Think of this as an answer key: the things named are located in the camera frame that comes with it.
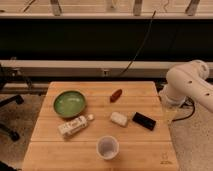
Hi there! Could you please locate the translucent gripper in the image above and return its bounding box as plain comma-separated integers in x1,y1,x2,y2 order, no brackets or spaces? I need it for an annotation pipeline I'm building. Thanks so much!
162,102,178,125

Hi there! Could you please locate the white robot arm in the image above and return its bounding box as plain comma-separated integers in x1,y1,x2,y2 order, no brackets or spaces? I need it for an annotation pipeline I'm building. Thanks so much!
159,60,213,125

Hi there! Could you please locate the black rectangular box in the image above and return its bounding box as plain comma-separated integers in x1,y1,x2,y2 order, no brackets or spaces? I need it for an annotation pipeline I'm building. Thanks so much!
132,112,156,131

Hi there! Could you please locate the white rounded block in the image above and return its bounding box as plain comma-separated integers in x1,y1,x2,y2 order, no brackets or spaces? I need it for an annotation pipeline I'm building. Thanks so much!
110,112,128,127

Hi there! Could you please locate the translucent plastic cup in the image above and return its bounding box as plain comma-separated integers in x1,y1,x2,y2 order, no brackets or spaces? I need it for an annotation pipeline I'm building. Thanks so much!
96,136,119,160

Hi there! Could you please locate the green bowl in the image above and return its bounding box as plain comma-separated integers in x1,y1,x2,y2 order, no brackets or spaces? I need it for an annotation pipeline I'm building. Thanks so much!
53,90,86,118

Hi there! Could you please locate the white plastic bottle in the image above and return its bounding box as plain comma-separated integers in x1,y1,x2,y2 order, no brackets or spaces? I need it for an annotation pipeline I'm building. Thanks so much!
58,114,94,138

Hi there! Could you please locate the black office chair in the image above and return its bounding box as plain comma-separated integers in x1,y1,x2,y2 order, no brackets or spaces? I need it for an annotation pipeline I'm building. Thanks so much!
0,65,24,142

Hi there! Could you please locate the black floor cable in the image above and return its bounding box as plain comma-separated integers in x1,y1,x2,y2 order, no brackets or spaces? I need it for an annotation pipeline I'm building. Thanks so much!
172,97,197,123

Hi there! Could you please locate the wall power outlet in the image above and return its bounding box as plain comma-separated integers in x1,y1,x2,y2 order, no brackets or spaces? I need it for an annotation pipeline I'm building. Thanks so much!
102,69,109,77

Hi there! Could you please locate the black hanging cable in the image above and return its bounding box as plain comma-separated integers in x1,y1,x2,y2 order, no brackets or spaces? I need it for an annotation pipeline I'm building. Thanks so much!
117,9,157,78

